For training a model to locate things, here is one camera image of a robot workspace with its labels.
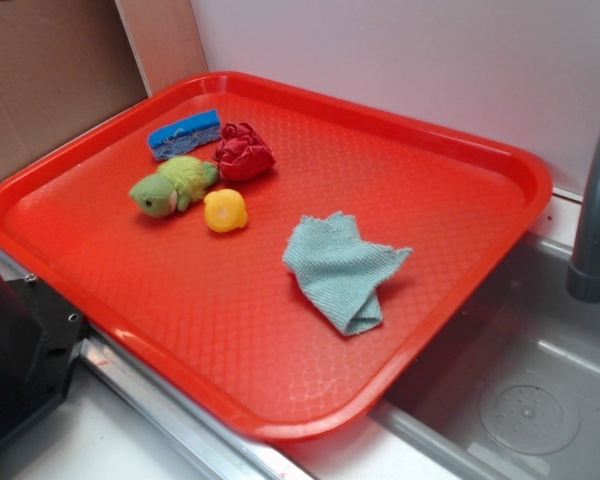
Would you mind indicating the red plastic tray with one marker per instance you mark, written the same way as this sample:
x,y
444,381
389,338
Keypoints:
x,y
219,316

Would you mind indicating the grey sink basin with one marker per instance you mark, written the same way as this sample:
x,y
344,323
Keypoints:
x,y
510,387

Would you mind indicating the blue sponge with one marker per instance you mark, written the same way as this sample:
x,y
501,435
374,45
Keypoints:
x,y
185,135

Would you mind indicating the light blue cloth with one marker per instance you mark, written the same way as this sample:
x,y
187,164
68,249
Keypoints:
x,y
339,272

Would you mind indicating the crumpled red cloth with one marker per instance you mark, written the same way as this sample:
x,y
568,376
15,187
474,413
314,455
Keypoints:
x,y
242,153

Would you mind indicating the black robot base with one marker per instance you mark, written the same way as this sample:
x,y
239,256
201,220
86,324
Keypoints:
x,y
40,336

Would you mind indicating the brown cardboard panel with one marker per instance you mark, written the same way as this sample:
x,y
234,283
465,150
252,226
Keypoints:
x,y
67,66

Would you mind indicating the green plush turtle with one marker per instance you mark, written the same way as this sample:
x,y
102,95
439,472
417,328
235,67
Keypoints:
x,y
177,184

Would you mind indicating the yellow rubber duck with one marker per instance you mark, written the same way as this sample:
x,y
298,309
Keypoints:
x,y
225,210

